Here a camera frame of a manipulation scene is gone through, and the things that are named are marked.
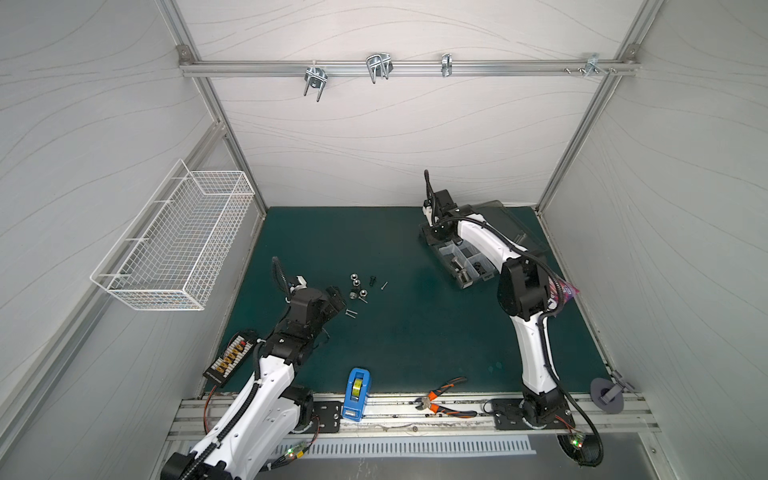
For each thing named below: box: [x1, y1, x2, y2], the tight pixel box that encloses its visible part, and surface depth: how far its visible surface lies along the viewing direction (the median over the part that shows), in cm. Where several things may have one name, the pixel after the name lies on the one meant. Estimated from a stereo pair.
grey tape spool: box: [590, 378, 624, 414], surface depth 78 cm
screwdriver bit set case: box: [203, 329, 257, 387], surface depth 82 cm
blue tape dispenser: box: [342, 367, 371, 422], surface depth 75 cm
